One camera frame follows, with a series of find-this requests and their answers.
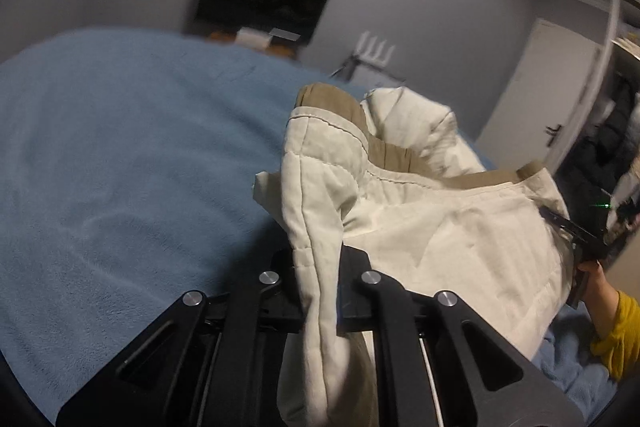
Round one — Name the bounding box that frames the cream hooded puffer jacket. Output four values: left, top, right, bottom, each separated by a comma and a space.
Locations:
254, 83, 573, 426

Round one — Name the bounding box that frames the white wifi router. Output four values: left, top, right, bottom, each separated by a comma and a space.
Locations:
352, 31, 395, 69

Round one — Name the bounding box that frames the small white box on desk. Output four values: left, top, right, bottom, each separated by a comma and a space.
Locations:
234, 27, 272, 51

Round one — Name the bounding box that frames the white door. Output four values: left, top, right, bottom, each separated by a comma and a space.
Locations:
476, 18, 600, 168

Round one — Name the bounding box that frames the person right hand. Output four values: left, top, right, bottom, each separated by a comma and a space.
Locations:
578, 261, 620, 339

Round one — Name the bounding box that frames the blue fleece blanket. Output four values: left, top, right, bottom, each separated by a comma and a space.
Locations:
1, 28, 617, 421

